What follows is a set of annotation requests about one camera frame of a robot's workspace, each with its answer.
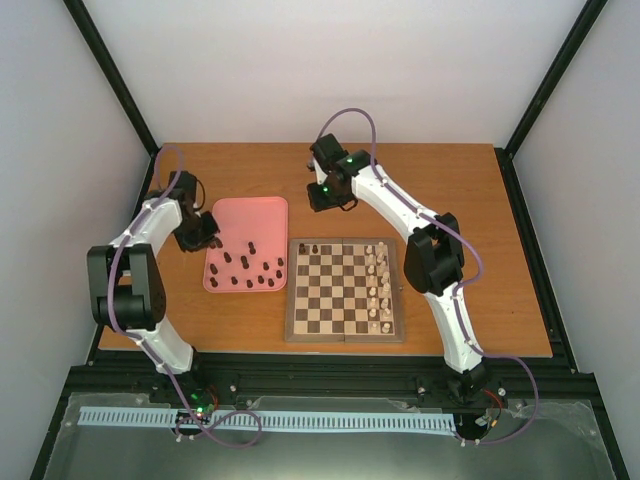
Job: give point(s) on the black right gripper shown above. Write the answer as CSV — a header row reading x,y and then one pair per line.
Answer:
x,y
318,205

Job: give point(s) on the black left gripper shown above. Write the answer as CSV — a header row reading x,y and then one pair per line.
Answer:
x,y
212,229

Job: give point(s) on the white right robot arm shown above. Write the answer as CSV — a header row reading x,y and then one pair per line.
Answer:
x,y
434,258

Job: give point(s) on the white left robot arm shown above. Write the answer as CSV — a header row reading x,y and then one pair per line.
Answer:
x,y
127,294

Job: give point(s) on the wooden chess board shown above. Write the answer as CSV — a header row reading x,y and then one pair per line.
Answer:
x,y
326,292

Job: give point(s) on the row of white chess pieces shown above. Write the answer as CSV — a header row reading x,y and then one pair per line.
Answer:
x,y
378,280

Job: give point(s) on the pink plastic tray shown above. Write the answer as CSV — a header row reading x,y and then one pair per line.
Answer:
x,y
261,220

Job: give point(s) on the black aluminium frame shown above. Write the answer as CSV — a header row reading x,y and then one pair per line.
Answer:
x,y
360,376

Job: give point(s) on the light blue cable duct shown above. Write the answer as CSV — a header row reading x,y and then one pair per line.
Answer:
x,y
272,421

